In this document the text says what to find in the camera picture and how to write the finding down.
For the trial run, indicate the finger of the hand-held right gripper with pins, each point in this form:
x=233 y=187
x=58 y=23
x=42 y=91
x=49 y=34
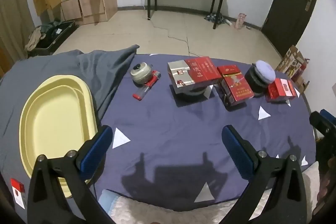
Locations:
x=323 y=123

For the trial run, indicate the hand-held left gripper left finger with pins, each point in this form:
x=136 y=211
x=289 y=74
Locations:
x=97 y=150

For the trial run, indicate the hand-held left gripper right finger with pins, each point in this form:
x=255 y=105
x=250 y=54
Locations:
x=236 y=150

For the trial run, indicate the yellow plastic basin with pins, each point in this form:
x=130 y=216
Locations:
x=52 y=129

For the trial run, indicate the small red cigarette pack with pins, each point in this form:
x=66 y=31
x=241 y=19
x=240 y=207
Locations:
x=279 y=90

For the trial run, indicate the red gold cigarette pack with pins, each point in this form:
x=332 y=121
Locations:
x=236 y=87

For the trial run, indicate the black foam cylinder pale end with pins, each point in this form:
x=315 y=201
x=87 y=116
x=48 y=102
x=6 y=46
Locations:
x=253 y=81

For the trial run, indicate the red lighter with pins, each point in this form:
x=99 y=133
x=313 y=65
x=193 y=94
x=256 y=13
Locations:
x=143 y=90

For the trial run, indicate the red silver cigarette carton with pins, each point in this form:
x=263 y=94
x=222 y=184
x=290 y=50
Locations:
x=194 y=71

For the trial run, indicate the small grey white roll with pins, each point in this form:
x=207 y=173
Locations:
x=141 y=73

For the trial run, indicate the light blue blanket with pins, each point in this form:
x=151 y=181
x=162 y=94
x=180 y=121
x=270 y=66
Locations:
x=107 y=200

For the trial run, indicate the navy triangle-print bedsheet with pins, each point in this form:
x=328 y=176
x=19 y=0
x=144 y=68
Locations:
x=170 y=134

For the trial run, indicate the cardboard boxes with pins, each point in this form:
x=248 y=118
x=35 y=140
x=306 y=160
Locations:
x=292 y=62

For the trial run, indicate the red white cigarette pack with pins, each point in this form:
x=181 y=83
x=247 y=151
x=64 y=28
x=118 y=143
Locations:
x=18 y=193

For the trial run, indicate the grey blanket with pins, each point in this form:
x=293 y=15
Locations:
x=65 y=64

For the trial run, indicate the black open suitcase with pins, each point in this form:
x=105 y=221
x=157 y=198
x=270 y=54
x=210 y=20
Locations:
x=60 y=35

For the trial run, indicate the dark door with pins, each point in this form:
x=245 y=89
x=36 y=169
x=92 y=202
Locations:
x=291 y=3

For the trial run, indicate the pile of clothes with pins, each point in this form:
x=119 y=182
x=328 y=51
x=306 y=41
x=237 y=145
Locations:
x=39 y=32

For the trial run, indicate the heap of dark clothes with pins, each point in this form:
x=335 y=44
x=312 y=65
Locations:
x=216 y=18

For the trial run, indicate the beige curtain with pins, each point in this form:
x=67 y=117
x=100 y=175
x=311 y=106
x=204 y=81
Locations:
x=13 y=16

